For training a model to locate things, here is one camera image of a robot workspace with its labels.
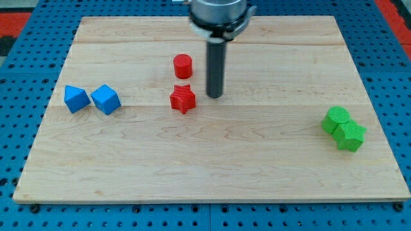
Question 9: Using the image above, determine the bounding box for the green star block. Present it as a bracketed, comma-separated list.
[332, 120, 367, 152]

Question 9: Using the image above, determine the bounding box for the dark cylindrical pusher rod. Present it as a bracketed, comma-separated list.
[206, 42, 226, 99]

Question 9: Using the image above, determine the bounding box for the light wooden board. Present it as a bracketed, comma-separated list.
[13, 16, 410, 204]

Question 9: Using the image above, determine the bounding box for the blue triangular prism block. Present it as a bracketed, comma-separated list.
[64, 85, 91, 114]

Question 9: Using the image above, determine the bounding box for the blue cube block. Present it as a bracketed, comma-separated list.
[91, 84, 121, 115]

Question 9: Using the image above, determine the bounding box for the red cylinder block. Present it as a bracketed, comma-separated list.
[173, 54, 193, 79]

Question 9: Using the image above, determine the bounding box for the red star block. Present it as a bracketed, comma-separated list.
[170, 84, 196, 114]

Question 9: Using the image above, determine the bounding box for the green cylinder block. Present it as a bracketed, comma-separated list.
[321, 106, 351, 135]

